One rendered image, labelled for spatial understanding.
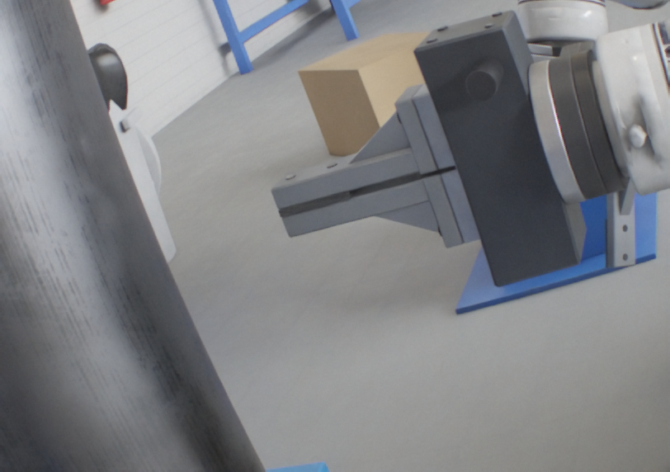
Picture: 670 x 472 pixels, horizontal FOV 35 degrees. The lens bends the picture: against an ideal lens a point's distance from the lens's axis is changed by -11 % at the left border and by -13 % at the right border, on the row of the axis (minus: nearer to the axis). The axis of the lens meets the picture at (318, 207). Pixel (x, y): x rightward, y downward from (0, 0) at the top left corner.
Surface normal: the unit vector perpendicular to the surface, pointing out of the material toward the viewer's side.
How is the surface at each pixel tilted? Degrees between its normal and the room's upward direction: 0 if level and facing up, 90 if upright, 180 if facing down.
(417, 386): 0
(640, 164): 88
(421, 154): 90
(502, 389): 0
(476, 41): 90
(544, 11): 66
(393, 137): 90
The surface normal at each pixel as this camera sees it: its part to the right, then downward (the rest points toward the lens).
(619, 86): -0.44, -0.25
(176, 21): 0.89, -0.24
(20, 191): 0.56, 0.01
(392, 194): -0.29, 0.36
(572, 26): -0.12, -0.02
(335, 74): -0.84, 0.42
